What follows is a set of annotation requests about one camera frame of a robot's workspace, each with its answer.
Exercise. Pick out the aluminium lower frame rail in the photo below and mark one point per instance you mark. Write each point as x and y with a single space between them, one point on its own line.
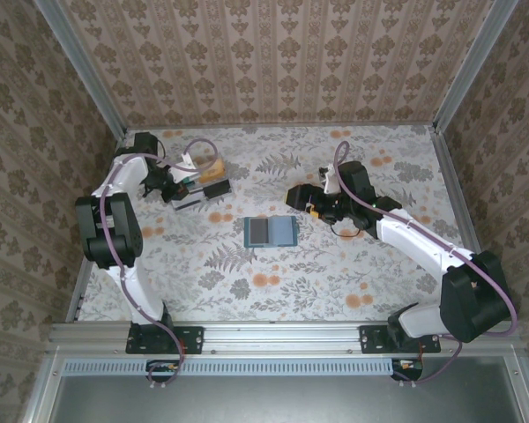
522 396
42 396

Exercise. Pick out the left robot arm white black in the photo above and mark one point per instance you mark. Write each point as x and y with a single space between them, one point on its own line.
143 299

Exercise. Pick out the blue folding card holder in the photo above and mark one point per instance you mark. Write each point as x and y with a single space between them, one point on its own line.
284 231

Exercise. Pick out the aluminium table side rail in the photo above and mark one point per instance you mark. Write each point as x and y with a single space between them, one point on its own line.
78 299
458 198

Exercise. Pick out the clear plastic organizer box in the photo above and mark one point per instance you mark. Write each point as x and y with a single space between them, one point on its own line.
200 194

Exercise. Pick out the aluminium frame post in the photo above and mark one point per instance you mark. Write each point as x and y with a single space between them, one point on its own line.
472 66
84 66

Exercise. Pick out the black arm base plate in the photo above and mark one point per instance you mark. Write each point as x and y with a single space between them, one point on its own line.
194 339
370 341

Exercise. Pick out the aluminium frame rail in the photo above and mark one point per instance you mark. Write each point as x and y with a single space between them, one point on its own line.
522 396
42 396
282 337

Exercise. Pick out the grey metal sheet panel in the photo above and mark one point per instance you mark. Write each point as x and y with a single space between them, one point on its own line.
282 401

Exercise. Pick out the aluminium front frame rail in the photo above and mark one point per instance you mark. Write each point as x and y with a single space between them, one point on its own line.
282 337

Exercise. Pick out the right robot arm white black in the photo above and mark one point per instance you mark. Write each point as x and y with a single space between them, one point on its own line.
423 242

